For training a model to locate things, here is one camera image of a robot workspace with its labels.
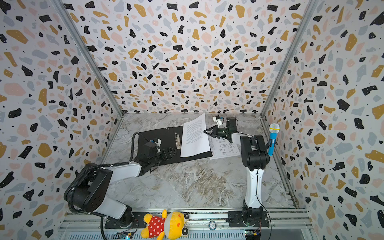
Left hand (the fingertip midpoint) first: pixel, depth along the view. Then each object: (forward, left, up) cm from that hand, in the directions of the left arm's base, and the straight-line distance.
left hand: (171, 150), depth 91 cm
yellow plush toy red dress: (-39, -4, +1) cm, 39 cm away
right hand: (+13, -19, +5) cm, 24 cm away
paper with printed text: (+11, -14, -5) cm, 19 cm away
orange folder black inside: (+16, +4, -9) cm, 19 cm away
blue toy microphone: (+1, -56, +19) cm, 59 cm away
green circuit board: (-41, +18, -7) cm, 46 cm away
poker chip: (-38, -23, -7) cm, 45 cm away
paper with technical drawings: (+7, -32, -9) cm, 34 cm away
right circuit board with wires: (-42, -42, -8) cm, 60 cm away
